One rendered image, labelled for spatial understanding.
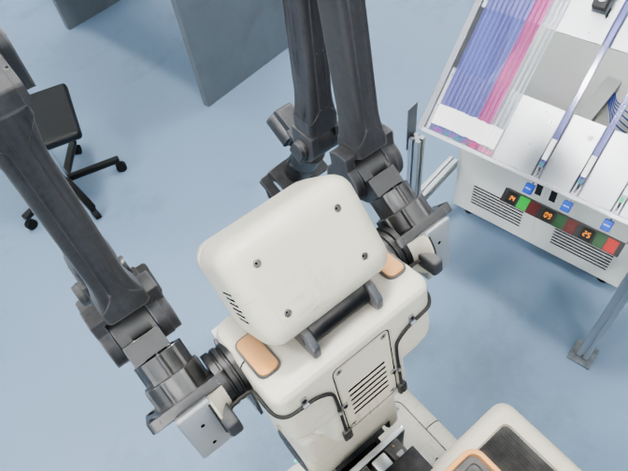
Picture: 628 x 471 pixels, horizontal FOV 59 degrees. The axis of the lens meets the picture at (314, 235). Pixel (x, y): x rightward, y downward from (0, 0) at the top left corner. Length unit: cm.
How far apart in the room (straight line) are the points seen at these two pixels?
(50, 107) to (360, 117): 203
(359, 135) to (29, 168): 45
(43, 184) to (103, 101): 279
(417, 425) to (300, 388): 101
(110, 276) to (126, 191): 211
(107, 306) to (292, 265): 24
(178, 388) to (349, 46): 50
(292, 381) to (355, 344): 10
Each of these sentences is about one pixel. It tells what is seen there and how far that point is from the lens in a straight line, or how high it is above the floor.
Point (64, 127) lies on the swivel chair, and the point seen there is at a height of 44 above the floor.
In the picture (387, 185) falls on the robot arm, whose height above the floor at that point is 125.
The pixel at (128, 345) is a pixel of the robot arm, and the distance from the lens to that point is 78.
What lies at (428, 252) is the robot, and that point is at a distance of 87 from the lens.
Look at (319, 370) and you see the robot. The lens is 73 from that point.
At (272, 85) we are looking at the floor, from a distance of 318.
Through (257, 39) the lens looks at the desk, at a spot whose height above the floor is 18.
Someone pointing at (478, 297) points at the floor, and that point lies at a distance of 225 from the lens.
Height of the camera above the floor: 190
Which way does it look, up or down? 52 degrees down
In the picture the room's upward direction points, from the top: 9 degrees counter-clockwise
